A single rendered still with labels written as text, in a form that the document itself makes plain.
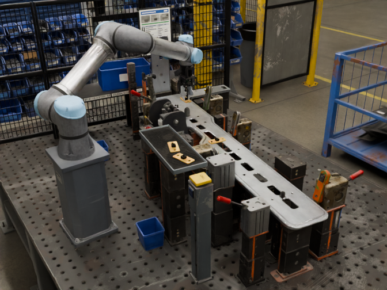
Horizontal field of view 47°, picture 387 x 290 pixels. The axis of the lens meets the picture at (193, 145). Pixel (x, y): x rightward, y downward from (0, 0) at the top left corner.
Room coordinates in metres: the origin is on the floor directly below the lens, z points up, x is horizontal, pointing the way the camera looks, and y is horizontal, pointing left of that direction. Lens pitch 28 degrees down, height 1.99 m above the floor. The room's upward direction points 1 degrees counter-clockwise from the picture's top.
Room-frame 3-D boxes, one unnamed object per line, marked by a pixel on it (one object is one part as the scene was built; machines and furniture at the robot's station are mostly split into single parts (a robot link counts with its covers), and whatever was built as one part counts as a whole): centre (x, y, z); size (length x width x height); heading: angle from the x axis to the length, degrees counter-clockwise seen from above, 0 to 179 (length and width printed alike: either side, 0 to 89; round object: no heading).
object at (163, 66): (2.58, 0.19, 1.17); 0.12 x 0.01 x 0.34; 115
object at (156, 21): (2.88, 0.23, 1.30); 0.23 x 0.02 x 0.31; 115
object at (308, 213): (1.90, -0.13, 1.00); 1.38 x 0.22 x 0.02; 25
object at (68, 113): (1.65, 0.49, 1.27); 0.13 x 0.12 x 0.14; 47
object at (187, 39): (2.34, 0.03, 1.35); 0.09 x 0.08 x 0.11; 137
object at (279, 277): (1.35, -0.39, 0.84); 0.18 x 0.06 x 0.29; 115
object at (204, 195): (1.33, -0.02, 0.92); 0.08 x 0.08 x 0.44; 25
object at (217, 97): (2.37, -0.13, 0.87); 0.12 x 0.09 x 0.35; 115
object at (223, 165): (1.55, -0.11, 0.90); 0.13 x 0.10 x 0.41; 115
